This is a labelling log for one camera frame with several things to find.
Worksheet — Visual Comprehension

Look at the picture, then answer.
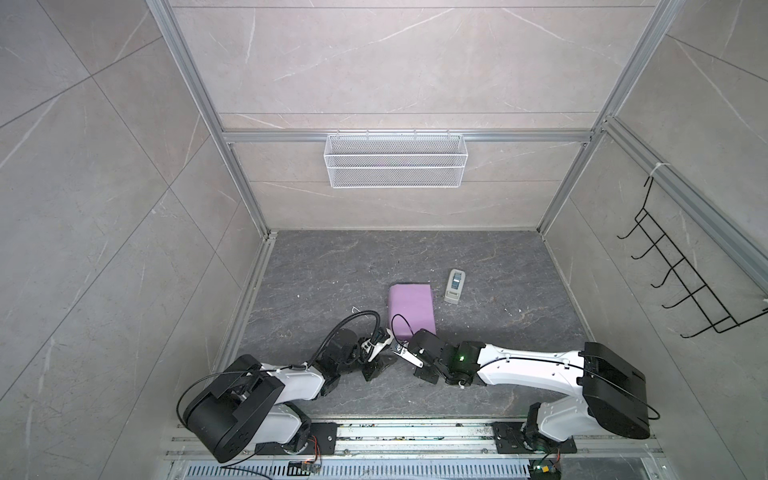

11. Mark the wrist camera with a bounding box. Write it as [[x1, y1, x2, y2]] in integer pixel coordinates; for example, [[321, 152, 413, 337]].
[[361, 330, 393, 363], [397, 349, 424, 368]]

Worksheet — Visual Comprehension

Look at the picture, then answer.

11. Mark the pink wrapping paper sheet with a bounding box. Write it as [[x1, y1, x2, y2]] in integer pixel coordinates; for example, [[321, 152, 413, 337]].
[[388, 283, 436, 340]]

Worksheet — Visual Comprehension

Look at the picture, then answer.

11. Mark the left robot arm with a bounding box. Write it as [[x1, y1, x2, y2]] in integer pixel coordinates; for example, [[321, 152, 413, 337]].
[[176, 327, 395, 463]]

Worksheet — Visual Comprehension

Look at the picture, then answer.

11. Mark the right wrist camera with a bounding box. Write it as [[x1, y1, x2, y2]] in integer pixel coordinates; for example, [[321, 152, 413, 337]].
[[397, 349, 424, 368]]

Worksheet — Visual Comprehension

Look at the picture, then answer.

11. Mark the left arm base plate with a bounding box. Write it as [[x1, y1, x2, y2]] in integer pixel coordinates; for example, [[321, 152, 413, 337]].
[[253, 422, 339, 456]]

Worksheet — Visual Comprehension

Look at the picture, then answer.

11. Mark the white wire mesh basket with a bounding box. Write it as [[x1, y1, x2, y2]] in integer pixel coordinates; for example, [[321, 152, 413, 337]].
[[323, 133, 469, 189]]

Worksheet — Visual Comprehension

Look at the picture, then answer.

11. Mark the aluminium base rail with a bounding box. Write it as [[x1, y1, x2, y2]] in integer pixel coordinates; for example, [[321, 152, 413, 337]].
[[153, 418, 675, 479]]

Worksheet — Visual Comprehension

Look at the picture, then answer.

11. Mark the black wire hook rack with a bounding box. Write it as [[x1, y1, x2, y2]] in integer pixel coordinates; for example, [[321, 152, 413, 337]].
[[616, 176, 767, 339]]

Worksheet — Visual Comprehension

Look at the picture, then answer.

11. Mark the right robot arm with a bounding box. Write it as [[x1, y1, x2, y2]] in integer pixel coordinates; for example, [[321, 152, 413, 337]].
[[393, 329, 660, 451]]

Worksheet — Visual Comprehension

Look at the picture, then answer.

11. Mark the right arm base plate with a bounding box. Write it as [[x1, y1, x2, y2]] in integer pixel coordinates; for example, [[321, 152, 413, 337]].
[[491, 422, 577, 454]]

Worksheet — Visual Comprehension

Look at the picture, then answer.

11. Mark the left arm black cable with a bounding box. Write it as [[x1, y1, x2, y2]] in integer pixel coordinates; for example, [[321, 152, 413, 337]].
[[305, 310, 383, 367]]

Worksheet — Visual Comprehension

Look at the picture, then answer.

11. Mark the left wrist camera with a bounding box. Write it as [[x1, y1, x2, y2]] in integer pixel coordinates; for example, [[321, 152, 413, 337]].
[[361, 330, 393, 363]]

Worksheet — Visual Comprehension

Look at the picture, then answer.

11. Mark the grey tape dispenser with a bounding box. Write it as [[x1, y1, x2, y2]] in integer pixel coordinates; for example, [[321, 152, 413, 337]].
[[444, 269, 466, 304]]

